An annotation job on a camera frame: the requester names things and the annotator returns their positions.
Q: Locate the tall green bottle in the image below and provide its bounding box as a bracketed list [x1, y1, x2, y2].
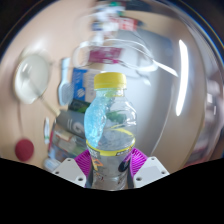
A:
[68, 99, 93, 114]

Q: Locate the blue and white carton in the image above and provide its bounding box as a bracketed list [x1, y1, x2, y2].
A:
[72, 67, 101, 103]

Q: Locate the flat round red coaster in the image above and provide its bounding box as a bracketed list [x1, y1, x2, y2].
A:
[14, 138, 35, 162]

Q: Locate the clear yellow-capped drink bottle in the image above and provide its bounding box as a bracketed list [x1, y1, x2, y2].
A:
[83, 72, 138, 191]

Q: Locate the spoon in cup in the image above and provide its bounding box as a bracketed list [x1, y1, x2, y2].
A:
[31, 83, 63, 116]

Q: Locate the cream ceramic cup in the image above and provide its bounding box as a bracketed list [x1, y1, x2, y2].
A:
[13, 54, 51, 104]

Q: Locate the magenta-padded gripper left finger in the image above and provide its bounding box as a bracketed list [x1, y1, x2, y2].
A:
[52, 148, 94, 188]

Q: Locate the magenta snack packet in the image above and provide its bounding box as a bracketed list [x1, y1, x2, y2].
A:
[88, 46, 123, 65]

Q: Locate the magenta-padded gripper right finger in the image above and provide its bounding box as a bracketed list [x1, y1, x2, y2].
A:
[126, 147, 170, 188]

